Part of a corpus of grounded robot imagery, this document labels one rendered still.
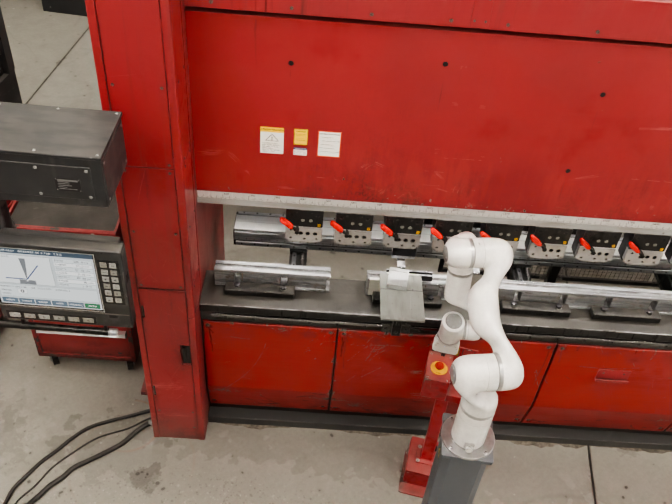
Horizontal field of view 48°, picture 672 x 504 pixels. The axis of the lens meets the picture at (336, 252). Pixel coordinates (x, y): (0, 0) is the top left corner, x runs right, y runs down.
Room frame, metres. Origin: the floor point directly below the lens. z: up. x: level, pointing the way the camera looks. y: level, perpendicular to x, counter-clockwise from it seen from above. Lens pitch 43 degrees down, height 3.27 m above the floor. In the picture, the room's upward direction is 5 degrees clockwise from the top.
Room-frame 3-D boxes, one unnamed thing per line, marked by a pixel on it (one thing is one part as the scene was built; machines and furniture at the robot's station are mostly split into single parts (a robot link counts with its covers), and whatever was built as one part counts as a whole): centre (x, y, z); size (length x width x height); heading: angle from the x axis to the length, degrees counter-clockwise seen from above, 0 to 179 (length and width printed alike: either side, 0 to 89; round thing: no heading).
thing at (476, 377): (1.57, -0.49, 1.30); 0.19 x 0.12 x 0.24; 100
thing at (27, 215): (2.67, 1.23, 0.50); 0.50 x 0.50 x 1.00; 2
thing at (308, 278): (2.36, 0.26, 0.92); 0.50 x 0.06 x 0.10; 92
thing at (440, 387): (2.06, -0.52, 0.75); 0.20 x 0.16 x 0.18; 81
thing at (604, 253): (2.41, -1.06, 1.26); 0.15 x 0.09 x 0.17; 92
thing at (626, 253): (2.42, -1.26, 1.26); 0.15 x 0.09 x 0.17; 92
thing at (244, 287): (2.30, 0.31, 0.89); 0.30 x 0.05 x 0.03; 92
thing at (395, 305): (2.24, -0.29, 1.00); 0.26 x 0.18 x 0.01; 2
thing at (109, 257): (1.77, 0.90, 1.42); 0.45 x 0.12 x 0.36; 91
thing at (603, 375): (2.27, -1.32, 0.59); 0.15 x 0.02 x 0.07; 92
